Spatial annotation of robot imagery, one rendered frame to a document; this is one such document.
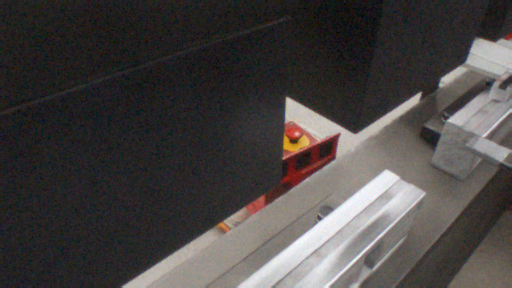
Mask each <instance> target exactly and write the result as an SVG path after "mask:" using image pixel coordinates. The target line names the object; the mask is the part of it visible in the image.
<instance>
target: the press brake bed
mask: <svg viewBox="0 0 512 288"><path fill-rule="evenodd" d="M511 201H512V172H509V171H507V170H505V169H504V170H503V172H501V174H500V176H498V177H497V179H496V180H495V181H494V183H492V184H491V185H490V187H489V188H488V189H487V191H485V193H484V194H483V195H482V196H481V198H480V199H479V200H478V201H477V202H476V203H475V204H474V206H473V207H472V208H471V209H470V210H469V212H468V213H467V214H466V215H465V216H464V218H463V219H462V220H461V221H460V222H459V223H458V224H457V226H456V227H455V228H454V229H453V231H451V232H450V234H449V235H447V238H446V239H444V240H443V242H442V243H441V244H440V246H438V247H437V248H436V250H435V251H434V252H433V254H431V256H430V257H429V258H428V259H427V260H426V262H425V263H424V264H423V265H422V266H421V267H420V269H418V271H417V272H415V275H414V276H412V277H411V279H410V280H409V281H408V282H407V283H406V284H405V285H404V287H403V288H447V287H448V285H449V284H450V283H451V281H452V280H453V279H454V278H455V276H456V275H457V273H458V272H459V271H460V270H461V269H462V266H464V265H465V263H466V262H467V261H468V259H469V258H470V256H471V255H472V253H473V252H475V249H476V248H478V246H479V244H480V243H481V242H482V241H483V239H484V238H485V237H486V235H487V234H488V233H489V231H490V230H491V229H492V227H493V226H494V225H495V224H496V222H497V221H498V220H499V218H500V217H501V215H502V214H503V213H504V211H505V210H506V208H507V207H508V205H509V204H510V202H511Z"/></svg>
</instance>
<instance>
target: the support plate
mask: <svg viewBox="0 0 512 288"><path fill-rule="evenodd" d="M489 42H491V41H489ZM491 43H493V44H497V45H500V46H501V47H504V48H506V49H510V50H512V42H509V41H506V40H503V39H500V40H499V41H497V42H496V43H494V42H491ZM460 67H465V68H467V69H470V70H472V71H476V72H478V73H480V74H483V75H486V76H489V77H492V78H494V79H497V80H498V79H499V78H500V77H501V76H503V75H504V74H505V73H507V72H508V70H509V69H506V68H504V67H503V66H499V65H496V64H495V63H492V62H489V61H487V60H485V59H482V58H479V57H477V56H475V55H473V54H470V53H469V56H468V58H467V62H466V63H464V64H462V65H461V66H460Z"/></svg>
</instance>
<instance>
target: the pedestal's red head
mask: <svg viewBox="0 0 512 288"><path fill-rule="evenodd" d="M288 128H299V129H300V130H301V131H302V132H303V135H304V136H307V137H308V140H309V145H308V147H304V148H303V149H300V150H299V151H287V150H285V149H284V148H283V157H284V156H285V157H284V158H283V160H282V173H281V184H280V185H279V186H277V187H275V188H274V189H273V190H270V191H269V192H268V193H266V194H264V195H263V196H261V198H258V199H257V200H256V201H254V202H252V203H250V205H248V206H246V209H247V210H248V211H249V212H250V213H251V215H254V213H257V212H258V211H259V210H261V209H263V208H264V207H265V206H268V205H269V204H270V203H271V202H273V201H275V200H276V199H277V198H279V197H281V195H283V194H285V193H286V192H288V190H291V189H292V188H293V187H295V186H297V185H298V184H300V182H303V181H304V180H305V179H306V178H308V177H310V176H311V175H313V174H315V172H317V171H319V170H320V169H322V168H323V167H325V166H327V164H329V163H331V162H332V161H333V160H334V159H336V155H337V154H336V152H337V148H338V140H339V136H341V132H337V133H335V134H334V135H332V136H328V137H327V138H325V139H323V140H317V139H315V137H314V136H312V135H311V134H310V133H308V132H307V131H305V130H304V128H301V127H300V126H299V125H298V124H296V123H295V122H294V121H290V122H288V123H286V124H285V132H286V131H287V129H288Z"/></svg>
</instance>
